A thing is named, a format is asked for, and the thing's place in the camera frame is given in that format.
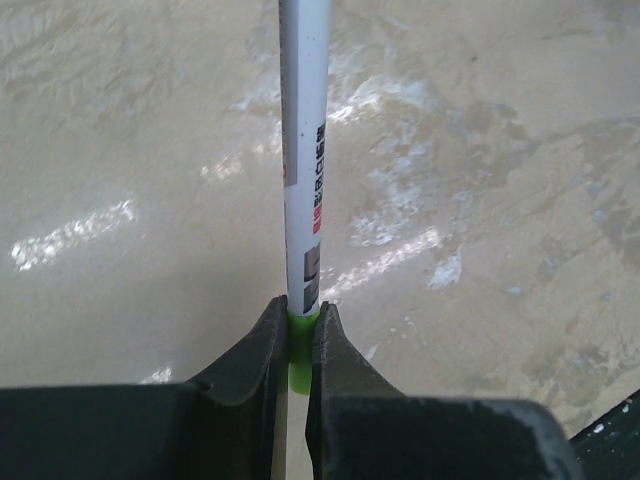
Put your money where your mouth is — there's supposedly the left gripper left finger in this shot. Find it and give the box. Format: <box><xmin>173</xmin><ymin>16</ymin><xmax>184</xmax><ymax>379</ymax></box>
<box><xmin>187</xmin><ymin>296</ymin><xmax>288</xmax><ymax>479</ymax></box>

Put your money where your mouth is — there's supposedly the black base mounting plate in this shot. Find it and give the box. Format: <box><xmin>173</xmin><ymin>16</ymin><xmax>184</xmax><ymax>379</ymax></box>
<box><xmin>570</xmin><ymin>390</ymin><xmax>640</xmax><ymax>480</ymax></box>

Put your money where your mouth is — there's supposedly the green marker cap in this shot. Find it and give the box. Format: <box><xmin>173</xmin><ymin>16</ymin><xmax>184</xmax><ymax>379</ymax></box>
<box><xmin>288</xmin><ymin>311</ymin><xmax>320</xmax><ymax>395</ymax></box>

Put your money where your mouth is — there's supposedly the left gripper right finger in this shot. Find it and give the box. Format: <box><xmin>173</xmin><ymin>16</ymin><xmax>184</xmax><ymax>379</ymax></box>
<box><xmin>305</xmin><ymin>302</ymin><xmax>404</xmax><ymax>479</ymax></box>

